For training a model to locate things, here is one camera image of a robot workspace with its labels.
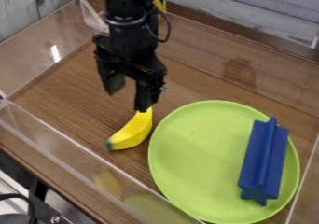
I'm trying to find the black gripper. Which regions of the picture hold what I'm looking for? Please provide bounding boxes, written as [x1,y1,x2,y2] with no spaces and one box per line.
[94,21,167,112]

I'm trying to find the yellow toy banana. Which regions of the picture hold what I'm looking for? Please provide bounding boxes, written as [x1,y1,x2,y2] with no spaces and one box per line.
[106,108,154,150]

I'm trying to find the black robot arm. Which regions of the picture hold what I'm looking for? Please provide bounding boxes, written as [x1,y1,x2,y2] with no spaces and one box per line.
[94,0,167,112]

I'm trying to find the yellow labelled tin can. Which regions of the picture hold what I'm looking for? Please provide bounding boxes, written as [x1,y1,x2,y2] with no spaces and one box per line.
[154,0,167,12]

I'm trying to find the blue star-shaped block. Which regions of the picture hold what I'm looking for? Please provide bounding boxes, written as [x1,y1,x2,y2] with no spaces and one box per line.
[238,118,290,206]

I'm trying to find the clear acrylic enclosure wall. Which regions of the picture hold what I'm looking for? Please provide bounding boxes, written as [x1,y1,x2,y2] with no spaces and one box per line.
[0,0,319,224]

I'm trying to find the black cable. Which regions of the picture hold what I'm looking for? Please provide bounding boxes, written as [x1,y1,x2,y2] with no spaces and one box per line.
[0,192,39,217]

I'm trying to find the black metal bracket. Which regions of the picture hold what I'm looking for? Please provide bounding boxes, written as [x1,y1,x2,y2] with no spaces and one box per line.
[28,178,74,224]

